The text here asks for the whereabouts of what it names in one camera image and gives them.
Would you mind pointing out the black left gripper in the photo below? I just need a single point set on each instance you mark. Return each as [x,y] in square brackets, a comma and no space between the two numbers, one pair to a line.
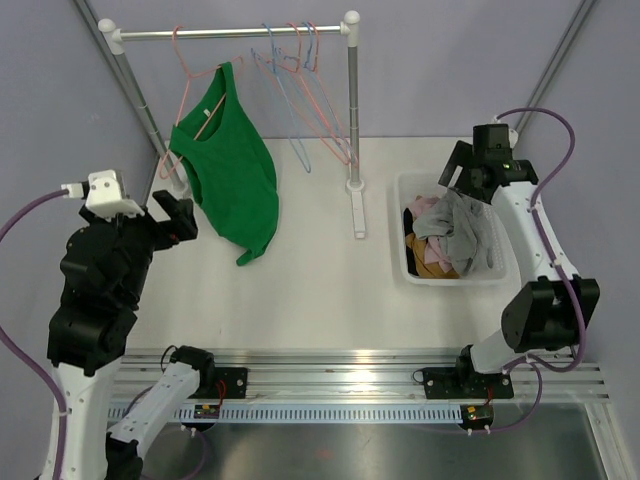
[182,224]

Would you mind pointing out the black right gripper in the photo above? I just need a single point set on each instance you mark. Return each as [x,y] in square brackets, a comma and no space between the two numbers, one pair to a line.
[461,156]

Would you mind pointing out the grey tank top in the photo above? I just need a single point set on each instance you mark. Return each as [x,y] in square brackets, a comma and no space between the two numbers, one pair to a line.
[464,231]

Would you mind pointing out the green tank top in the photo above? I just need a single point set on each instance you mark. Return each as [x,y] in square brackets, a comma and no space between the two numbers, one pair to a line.
[230,170]

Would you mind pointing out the black tank top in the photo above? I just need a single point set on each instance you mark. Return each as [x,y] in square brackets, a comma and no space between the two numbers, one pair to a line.
[408,219]

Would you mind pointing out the mauve pink tank top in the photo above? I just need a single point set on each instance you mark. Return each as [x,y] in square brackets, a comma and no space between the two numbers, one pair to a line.
[421,205]

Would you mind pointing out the mustard brown tank top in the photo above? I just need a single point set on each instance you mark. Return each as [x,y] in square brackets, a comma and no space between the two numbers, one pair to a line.
[431,261]

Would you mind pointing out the pink hanger of mauve top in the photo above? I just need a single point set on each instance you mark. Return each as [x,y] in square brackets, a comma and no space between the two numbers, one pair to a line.
[310,95]

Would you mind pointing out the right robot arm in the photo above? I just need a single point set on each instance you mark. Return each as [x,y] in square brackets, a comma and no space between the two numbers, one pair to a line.
[555,303]

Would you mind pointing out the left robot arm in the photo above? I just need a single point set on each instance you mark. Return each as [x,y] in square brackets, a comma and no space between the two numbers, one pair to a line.
[105,267]

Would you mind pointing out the white plastic basket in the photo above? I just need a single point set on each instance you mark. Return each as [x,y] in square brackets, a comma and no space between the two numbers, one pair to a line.
[410,184]

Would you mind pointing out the white clothes rack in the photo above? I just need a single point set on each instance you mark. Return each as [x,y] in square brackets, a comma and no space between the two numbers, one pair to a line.
[349,27]

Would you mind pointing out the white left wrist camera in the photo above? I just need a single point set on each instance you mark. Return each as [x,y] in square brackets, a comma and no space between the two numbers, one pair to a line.
[104,195]

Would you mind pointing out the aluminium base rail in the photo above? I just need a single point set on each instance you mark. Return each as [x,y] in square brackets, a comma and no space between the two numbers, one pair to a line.
[369,387]

